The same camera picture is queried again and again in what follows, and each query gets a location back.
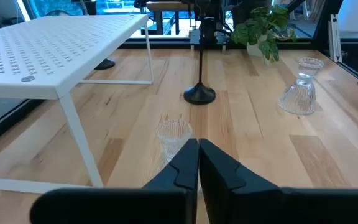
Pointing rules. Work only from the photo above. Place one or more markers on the silver aluminium profile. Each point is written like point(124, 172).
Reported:
point(335, 37)

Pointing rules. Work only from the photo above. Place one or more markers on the black candlestick holder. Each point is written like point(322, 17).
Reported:
point(105, 64)
point(199, 95)

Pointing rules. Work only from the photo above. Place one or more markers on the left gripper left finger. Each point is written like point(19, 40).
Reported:
point(166, 205)

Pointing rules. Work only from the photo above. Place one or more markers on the white perforated metal shelf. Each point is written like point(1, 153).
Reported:
point(57, 46)

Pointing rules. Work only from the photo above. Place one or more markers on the wooden background table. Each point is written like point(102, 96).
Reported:
point(166, 6)

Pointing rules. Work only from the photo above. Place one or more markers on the clear ribbed glass candle holder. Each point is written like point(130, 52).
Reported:
point(300, 96)
point(172, 135)

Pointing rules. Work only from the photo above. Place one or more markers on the green plant in white pot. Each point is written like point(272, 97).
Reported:
point(259, 25)

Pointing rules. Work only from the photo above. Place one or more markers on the white background panel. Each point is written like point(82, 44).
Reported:
point(357, 14)

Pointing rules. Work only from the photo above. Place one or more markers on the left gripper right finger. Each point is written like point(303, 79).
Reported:
point(244, 205)

